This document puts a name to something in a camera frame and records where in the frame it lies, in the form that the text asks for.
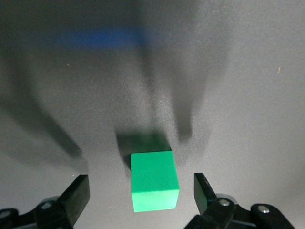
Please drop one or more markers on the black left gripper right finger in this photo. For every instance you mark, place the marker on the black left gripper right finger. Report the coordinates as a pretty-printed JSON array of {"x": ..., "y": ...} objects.
[{"x": 205, "y": 195}]

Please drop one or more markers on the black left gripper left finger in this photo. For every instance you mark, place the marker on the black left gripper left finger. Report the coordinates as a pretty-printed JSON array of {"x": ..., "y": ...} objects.
[{"x": 71, "y": 200}]

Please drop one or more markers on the small green cube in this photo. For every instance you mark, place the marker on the small green cube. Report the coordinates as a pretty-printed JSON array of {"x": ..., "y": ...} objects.
[{"x": 155, "y": 181}]

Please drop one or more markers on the blue plastic storage bin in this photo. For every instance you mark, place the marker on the blue plastic storage bin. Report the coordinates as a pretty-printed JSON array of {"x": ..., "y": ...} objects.
[{"x": 100, "y": 39}]

